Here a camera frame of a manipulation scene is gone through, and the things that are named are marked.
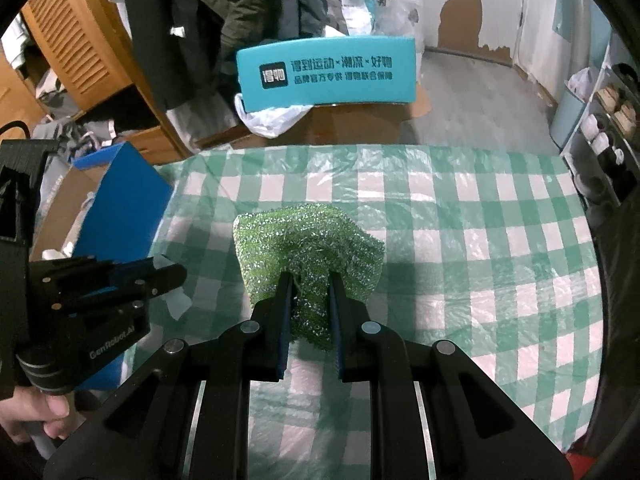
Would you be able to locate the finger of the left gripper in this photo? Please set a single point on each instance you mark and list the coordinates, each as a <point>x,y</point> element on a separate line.
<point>73,281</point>

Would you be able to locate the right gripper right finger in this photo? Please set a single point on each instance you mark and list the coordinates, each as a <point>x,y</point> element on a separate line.
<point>368,351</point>

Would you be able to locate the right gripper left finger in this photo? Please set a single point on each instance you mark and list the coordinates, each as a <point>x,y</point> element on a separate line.
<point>255,350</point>

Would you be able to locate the green sparkly scouring cloth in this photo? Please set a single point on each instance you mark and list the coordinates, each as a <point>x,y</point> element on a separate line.
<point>310,242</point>

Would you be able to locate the person's left hand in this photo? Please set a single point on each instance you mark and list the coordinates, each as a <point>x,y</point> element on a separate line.
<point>57,414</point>

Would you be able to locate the open cardboard shoe box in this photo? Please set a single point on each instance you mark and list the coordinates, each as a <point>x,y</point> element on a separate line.
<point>110,202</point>

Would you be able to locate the green checkered tablecloth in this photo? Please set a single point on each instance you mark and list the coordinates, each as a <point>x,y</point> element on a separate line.
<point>490,250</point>

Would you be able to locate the white plastic bag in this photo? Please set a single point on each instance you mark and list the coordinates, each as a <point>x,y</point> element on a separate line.
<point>270,122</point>

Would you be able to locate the wooden louvered cabinet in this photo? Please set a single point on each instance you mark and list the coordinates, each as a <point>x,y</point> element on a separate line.
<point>73,58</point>

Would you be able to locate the teal printed shipping box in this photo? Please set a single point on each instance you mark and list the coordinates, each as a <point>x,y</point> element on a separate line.
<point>328,70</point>

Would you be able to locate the dark hanging jackets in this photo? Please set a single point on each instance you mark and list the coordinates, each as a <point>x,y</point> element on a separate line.
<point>189,47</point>

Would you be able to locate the metal shoe rack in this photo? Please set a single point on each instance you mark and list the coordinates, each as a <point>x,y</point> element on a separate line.
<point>602,151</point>

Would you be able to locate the light blue waste bin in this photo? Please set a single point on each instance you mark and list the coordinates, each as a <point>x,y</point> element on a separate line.
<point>565,118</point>

